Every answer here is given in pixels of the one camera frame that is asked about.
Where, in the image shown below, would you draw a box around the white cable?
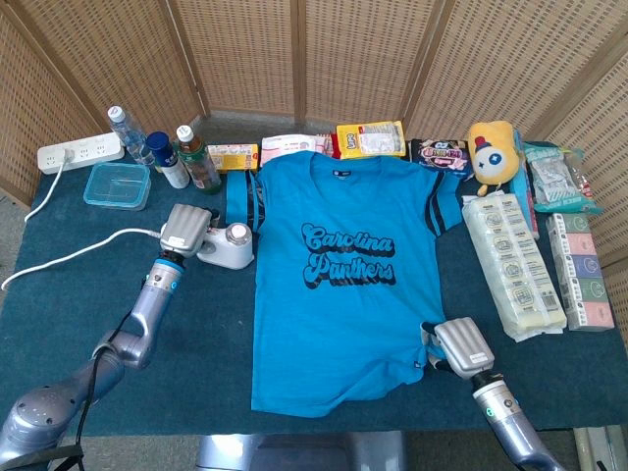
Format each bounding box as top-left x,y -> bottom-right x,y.
0,146 -> 171,291

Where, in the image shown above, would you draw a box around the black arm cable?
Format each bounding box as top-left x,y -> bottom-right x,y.
48,338 -> 130,471

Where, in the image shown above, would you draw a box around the yellow snack box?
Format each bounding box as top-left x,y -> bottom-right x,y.
206,142 -> 260,174

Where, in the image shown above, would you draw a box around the blue Carolina Panthers t-shirt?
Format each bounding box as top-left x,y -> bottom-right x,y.
224,149 -> 465,418

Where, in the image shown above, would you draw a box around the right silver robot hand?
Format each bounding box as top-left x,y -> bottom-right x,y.
419,317 -> 497,382

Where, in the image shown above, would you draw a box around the teal white wipes pack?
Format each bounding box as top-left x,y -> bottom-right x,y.
522,141 -> 603,216

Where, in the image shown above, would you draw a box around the long white cotton pad pack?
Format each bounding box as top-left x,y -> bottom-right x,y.
460,191 -> 568,343

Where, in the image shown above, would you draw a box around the bamboo folding screen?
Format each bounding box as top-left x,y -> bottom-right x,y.
0,0 -> 628,315

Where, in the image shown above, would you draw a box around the multicolour tissue pack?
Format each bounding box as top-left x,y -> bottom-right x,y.
545,211 -> 616,331

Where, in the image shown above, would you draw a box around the white handheld garment steamer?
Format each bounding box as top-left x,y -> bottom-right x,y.
195,221 -> 255,270

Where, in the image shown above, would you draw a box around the yellow plush toy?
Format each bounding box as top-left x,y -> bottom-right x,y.
466,120 -> 522,197

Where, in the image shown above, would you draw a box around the white bottle blue cap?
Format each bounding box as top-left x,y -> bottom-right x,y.
145,131 -> 191,190

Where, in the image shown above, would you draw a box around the pink white tissue pack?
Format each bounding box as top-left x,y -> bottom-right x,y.
259,132 -> 331,166

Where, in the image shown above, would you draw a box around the yellow snack bag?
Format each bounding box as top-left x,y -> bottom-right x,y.
335,120 -> 408,160

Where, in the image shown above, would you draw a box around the white power strip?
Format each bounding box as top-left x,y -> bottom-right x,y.
37,131 -> 126,176

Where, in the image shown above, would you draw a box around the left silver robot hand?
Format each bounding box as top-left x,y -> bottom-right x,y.
157,203 -> 222,259

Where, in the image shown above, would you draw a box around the green label tea bottle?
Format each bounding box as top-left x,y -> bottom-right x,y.
175,125 -> 223,195

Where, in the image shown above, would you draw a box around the clear bag red contents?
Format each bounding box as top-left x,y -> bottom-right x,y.
563,149 -> 598,207

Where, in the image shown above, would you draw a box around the clear water bottle white cap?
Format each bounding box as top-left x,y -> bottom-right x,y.
107,105 -> 156,167

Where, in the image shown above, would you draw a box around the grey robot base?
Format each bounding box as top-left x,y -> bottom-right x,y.
195,430 -> 408,471

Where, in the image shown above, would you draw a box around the black pink pad pack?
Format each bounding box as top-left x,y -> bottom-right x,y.
409,137 -> 475,178

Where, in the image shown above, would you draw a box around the dark teal table mat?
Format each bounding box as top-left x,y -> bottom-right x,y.
0,117 -> 628,438

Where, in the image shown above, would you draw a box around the clear container blue lid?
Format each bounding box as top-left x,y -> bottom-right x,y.
81,162 -> 152,211

